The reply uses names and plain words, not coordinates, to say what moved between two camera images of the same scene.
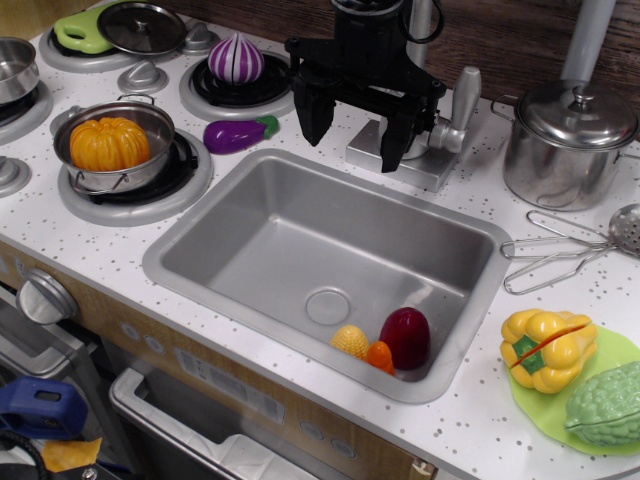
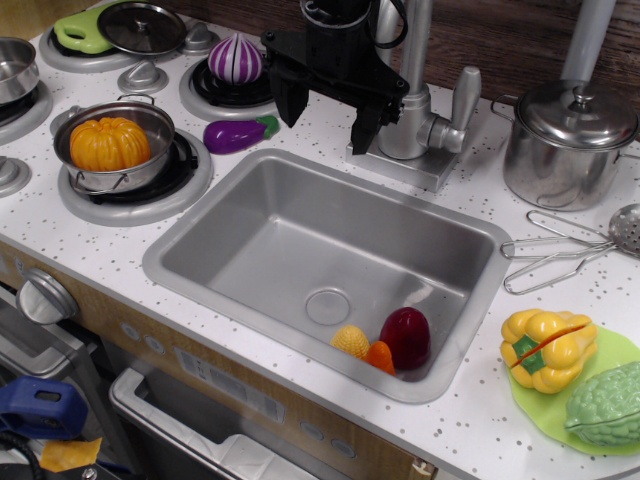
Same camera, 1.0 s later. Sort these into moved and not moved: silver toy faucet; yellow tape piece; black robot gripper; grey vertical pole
Moved: black robot gripper
Not moved: grey vertical pole; silver toy faucet; yellow tape piece
